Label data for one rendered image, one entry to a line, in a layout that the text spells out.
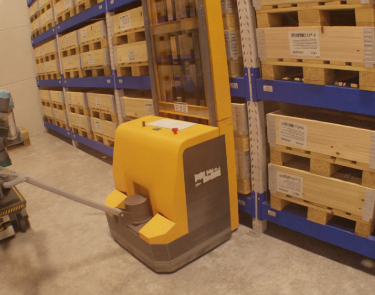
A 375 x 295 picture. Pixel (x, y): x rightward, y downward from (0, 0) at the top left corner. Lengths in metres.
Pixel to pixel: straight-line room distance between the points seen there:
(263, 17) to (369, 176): 1.16
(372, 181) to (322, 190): 0.36
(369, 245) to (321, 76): 1.08
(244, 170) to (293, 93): 0.73
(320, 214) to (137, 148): 1.32
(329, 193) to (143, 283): 1.34
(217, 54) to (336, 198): 1.19
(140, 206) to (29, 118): 5.62
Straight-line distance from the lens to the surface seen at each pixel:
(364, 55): 1.80
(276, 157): 2.25
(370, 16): 1.80
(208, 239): 2.41
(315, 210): 2.22
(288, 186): 2.27
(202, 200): 2.24
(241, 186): 2.55
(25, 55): 7.63
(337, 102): 1.92
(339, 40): 1.86
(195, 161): 2.11
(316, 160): 2.09
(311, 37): 1.94
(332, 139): 1.99
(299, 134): 2.09
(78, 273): 2.54
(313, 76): 1.96
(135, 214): 2.37
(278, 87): 2.12
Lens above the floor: 1.48
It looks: 19 degrees down
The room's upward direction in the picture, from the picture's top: 6 degrees counter-clockwise
